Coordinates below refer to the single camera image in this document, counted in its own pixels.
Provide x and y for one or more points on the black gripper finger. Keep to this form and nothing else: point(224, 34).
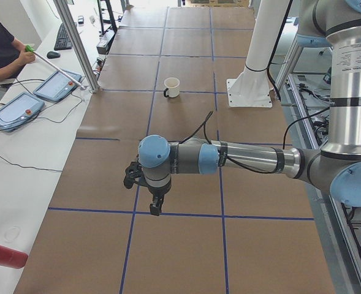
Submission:
point(156, 205)

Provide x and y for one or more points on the white mug black handle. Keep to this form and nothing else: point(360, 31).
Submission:
point(171, 87)

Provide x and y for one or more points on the upper teach pendant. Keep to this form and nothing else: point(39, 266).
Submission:
point(55, 88)

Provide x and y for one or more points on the teach pendant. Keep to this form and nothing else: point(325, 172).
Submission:
point(19, 111)
point(55, 88)

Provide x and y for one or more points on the lower teach pendant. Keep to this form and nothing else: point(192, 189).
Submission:
point(19, 111)

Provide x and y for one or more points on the red bottle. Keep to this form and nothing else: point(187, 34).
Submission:
point(12, 258)

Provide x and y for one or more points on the black computer mouse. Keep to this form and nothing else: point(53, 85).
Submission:
point(53, 55)

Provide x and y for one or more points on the black keyboard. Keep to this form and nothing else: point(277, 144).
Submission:
point(62, 41)

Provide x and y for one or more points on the white reacher stick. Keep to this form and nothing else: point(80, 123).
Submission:
point(28, 48)

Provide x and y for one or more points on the seated person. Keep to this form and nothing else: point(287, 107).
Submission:
point(13, 56)

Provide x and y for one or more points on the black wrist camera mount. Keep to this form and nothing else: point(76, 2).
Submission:
point(133, 173)

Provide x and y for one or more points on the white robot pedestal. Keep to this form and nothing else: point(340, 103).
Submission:
point(251, 88)

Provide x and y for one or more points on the aluminium frame post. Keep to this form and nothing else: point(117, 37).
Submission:
point(68, 21)

